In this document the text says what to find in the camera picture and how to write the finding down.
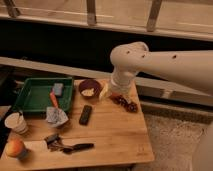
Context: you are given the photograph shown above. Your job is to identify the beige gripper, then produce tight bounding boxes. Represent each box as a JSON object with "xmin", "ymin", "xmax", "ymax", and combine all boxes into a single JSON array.
[{"xmin": 99, "ymin": 68, "xmax": 135, "ymax": 100}]

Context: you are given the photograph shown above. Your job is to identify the blue-grey sponge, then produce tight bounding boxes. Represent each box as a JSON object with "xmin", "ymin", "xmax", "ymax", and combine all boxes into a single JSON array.
[{"xmin": 52, "ymin": 83, "xmax": 64, "ymax": 97}]

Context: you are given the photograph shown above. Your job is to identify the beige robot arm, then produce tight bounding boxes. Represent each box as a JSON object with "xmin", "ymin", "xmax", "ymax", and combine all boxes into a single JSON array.
[{"xmin": 99, "ymin": 42, "xmax": 213, "ymax": 171}]

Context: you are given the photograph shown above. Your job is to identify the dark red bowl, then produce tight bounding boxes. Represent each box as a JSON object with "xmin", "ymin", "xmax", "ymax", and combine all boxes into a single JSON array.
[{"xmin": 78, "ymin": 79, "xmax": 101, "ymax": 98}]

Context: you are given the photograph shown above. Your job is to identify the black remote control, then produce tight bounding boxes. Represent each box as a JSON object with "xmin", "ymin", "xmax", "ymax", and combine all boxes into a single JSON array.
[{"xmin": 79, "ymin": 105, "xmax": 92, "ymax": 125}]

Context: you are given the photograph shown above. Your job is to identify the brown pine cone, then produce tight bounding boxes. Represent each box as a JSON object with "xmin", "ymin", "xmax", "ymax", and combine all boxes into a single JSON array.
[{"xmin": 110, "ymin": 95, "xmax": 138, "ymax": 113}]

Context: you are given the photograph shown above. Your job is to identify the crumpled grey cloth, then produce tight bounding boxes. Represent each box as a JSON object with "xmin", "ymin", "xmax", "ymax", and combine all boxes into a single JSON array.
[{"xmin": 46, "ymin": 107, "xmax": 68, "ymax": 127}]

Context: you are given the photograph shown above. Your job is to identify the green plastic tray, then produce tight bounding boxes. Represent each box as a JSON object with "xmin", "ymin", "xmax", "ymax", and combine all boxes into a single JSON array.
[{"xmin": 12, "ymin": 77, "xmax": 74, "ymax": 113}]

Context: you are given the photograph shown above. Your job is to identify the white paper cup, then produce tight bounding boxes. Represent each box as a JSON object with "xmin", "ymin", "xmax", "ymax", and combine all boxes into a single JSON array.
[{"xmin": 4, "ymin": 112, "xmax": 28, "ymax": 134}]

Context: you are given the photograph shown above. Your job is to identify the orange apple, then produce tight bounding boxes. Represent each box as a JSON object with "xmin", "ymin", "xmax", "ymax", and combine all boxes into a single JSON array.
[{"xmin": 5, "ymin": 139, "xmax": 26, "ymax": 158}]

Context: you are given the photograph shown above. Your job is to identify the black handled knife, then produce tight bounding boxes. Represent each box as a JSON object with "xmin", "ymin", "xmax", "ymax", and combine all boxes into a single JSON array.
[{"xmin": 62, "ymin": 143, "xmax": 94, "ymax": 154}]

